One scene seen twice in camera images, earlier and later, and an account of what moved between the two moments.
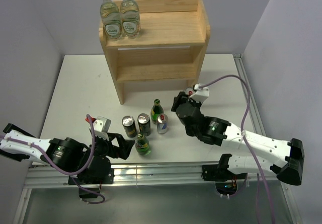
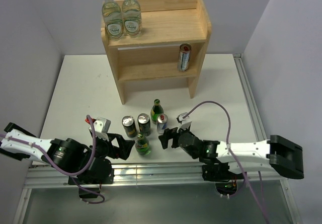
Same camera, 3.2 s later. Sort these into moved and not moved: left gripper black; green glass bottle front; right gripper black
Moved: right gripper black
Not moved: left gripper black; green glass bottle front
